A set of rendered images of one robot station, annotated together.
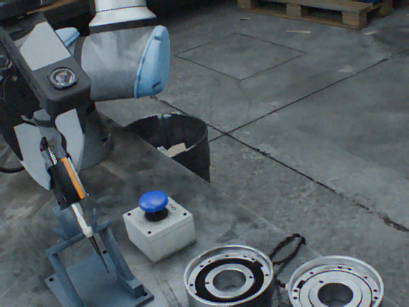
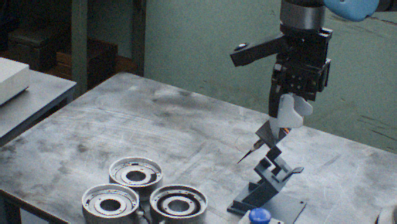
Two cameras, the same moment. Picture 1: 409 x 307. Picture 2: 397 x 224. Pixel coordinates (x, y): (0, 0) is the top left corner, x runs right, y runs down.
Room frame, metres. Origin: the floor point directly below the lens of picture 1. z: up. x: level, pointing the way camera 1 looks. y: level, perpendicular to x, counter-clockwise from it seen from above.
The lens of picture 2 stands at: (1.29, -0.51, 1.53)
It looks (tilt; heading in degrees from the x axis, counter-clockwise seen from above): 28 degrees down; 147
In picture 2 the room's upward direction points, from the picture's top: 4 degrees clockwise
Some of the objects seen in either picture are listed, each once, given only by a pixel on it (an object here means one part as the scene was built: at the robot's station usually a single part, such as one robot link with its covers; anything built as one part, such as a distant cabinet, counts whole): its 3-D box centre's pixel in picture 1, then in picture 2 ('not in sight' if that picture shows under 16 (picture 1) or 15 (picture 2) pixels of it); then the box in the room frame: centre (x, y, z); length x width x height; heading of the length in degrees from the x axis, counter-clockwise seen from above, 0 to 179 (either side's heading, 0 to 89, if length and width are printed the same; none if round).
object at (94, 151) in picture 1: (69, 129); not in sight; (0.92, 0.24, 0.85); 0.15 x 0.15 x 0.10
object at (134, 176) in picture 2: not in sight; (135, 179); (0.36, -0.03, 0.82); 0.10 x 0.10 x 0.04
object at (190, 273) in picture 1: (230, 285); (178, 209); (0.48, -0.01, 0.82); 0.10 x 0.10 x 0.04
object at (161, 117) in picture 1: (168, 187); not in sight; (1.68, 0.14, 0.21); 0.34 x 0.34 x 0.43
